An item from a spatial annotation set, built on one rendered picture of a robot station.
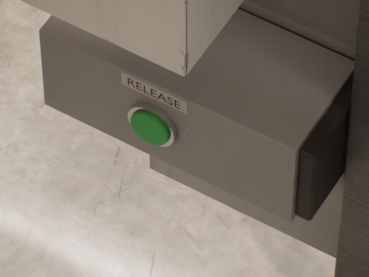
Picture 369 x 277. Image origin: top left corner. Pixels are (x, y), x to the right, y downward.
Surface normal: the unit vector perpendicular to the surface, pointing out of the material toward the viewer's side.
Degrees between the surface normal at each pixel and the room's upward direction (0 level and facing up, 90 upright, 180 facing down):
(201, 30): 90
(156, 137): 90
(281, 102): 0
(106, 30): 90
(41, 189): 0
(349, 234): 90
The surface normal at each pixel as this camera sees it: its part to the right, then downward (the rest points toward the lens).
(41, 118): 0.00, -0.61
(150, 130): -0.51, 0.68
